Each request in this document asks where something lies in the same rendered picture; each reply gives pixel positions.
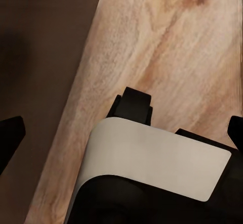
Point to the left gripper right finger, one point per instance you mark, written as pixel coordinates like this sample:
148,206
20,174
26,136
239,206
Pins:
235,131

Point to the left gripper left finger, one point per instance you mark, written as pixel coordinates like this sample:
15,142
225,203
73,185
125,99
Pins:
12,132

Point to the cabinet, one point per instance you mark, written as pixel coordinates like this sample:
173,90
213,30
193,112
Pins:
41,42

